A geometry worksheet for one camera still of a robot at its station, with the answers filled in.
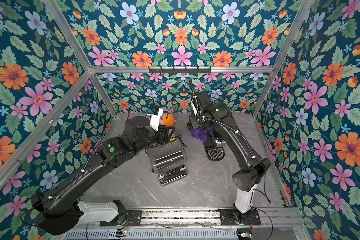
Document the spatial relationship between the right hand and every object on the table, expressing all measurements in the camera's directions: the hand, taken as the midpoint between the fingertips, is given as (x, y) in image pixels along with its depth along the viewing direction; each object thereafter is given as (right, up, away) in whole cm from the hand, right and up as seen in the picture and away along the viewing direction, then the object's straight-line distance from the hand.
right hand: (199, 117), depth 76 cm
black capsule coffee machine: (+9, -15, +7) cm, 19 cm away
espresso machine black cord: (-9, -14, 0) cm, 16 cm away
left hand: (-12, -5, -14) cm, 19 cm away
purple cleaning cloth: (0, -8, -5) cm, 9 cm away
